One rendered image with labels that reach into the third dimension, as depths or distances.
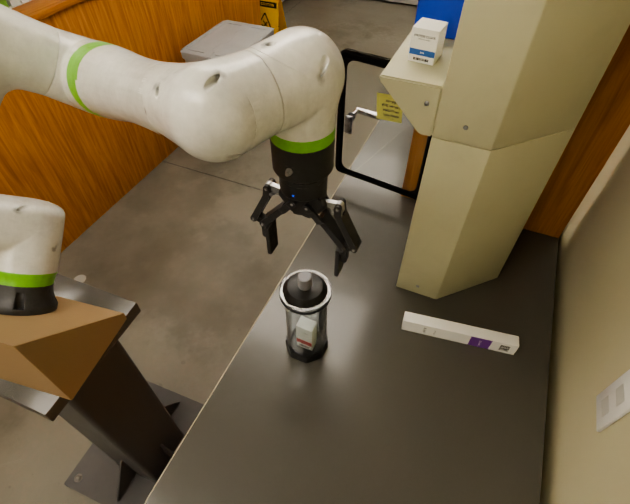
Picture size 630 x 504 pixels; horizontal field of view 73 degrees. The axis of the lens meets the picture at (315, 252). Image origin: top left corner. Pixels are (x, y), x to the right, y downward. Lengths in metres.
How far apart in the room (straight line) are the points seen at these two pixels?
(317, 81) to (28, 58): 0.47
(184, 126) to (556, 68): 0.61
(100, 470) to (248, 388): 1.17
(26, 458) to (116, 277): 0.95
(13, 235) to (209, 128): 0.70
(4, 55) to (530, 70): 0.80
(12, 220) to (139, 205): 1.97
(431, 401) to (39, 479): 1.65
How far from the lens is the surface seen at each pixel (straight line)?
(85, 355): 1.11
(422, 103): 0.83
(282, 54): 0.52
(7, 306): 1.12
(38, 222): 1.09
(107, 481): 2.07
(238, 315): 2.26
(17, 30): 0.83
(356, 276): 1.19
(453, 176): 0.90
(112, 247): 2.79
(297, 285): 0.86
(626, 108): 1.24
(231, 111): 0.46
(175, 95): 0.48
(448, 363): 1.09
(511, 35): 0.77
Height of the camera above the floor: 1.87
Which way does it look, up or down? 49 degrees down
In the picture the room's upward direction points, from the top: straight up
